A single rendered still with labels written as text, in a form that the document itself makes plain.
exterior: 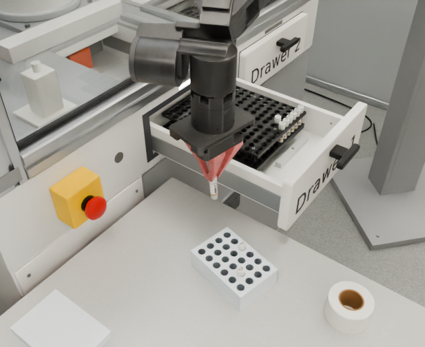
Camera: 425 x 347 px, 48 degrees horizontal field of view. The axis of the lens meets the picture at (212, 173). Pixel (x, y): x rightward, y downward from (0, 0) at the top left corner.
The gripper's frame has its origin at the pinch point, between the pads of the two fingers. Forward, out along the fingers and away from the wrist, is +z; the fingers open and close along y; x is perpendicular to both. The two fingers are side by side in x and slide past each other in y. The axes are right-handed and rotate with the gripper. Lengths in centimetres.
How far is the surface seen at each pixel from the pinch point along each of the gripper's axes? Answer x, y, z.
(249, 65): -27.8, -37.6, 7.7
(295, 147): -4.4, -26.7, 12.0
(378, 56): -67, -181, 71
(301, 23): -32, -61, 6
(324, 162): 5.1, -21.8, 7.1
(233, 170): -5.3, -10.1, 8.7
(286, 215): 6.8, -10.3, 11.0
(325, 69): -94, -176, 87
